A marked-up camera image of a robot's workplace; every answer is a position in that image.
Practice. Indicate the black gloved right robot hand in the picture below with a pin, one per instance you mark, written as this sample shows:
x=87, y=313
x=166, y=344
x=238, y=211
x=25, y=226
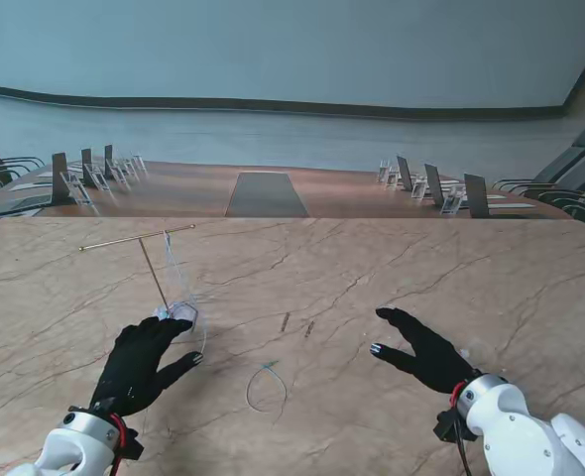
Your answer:
x=431, y=357

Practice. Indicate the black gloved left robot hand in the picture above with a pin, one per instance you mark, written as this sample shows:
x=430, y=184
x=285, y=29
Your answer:
x=134, y=362

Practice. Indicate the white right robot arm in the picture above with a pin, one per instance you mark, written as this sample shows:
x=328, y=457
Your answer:
x=510, y=421

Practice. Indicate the gold T rack marble base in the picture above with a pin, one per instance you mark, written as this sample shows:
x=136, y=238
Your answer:
x=186, y=311

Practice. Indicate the small brown strip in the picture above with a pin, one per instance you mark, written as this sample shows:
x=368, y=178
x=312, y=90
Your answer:
x=310, y=328
x=285, y=322

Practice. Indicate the clear acrylic name stand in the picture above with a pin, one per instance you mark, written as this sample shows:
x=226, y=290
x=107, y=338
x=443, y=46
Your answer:
x=130, y=168
x=392, y=178
x=383, y=171
x=98, y=179
x=452, y=201
x=77, y=191
x=419, y=188
x=139, y=162
x=118, y=173

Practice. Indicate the dark flat monitor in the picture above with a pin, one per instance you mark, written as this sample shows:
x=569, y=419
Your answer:
x=404, y=173
x=60, y=178
x=476, y=196
x=108, y=161
x=433, y=184
x=86, y=166

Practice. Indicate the white paper sheet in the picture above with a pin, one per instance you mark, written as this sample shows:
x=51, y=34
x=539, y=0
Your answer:
x=513, y=204
x=30, y=186

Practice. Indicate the brown conference table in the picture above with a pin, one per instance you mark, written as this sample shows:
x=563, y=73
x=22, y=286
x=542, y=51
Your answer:
x=183, y=193

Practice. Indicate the dark grey laptop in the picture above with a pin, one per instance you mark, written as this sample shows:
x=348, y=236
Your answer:
x=15, y=203

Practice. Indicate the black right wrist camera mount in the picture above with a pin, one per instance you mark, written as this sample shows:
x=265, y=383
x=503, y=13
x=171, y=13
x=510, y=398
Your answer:
x=446, y=424

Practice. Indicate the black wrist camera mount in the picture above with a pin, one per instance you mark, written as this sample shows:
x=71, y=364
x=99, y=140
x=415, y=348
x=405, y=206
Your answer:
x=446, y=424
x=130, y=442

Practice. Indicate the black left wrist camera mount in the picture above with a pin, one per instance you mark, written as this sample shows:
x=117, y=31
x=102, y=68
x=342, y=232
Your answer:
x=130, y=442

